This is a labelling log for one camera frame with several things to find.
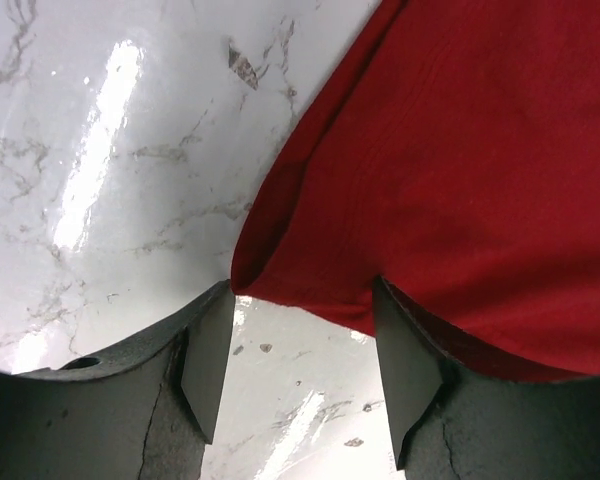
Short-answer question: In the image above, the dark red t shirt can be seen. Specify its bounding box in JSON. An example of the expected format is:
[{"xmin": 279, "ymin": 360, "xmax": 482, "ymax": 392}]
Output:
[{"xmin": 230, "ymin": 1, "xmax": 600, "ymax": 381}]

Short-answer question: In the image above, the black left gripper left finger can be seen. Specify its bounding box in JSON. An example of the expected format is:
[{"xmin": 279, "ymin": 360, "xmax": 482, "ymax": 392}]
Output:
[{"xmin": 0, "ymin": 281, "xmax": 234, "ymax": 479}]

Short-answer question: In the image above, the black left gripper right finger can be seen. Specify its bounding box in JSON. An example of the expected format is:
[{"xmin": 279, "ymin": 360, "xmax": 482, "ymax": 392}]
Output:
[{"xmin": 372, "ymin": 279, "xmax": 600, "ymax": 479}]

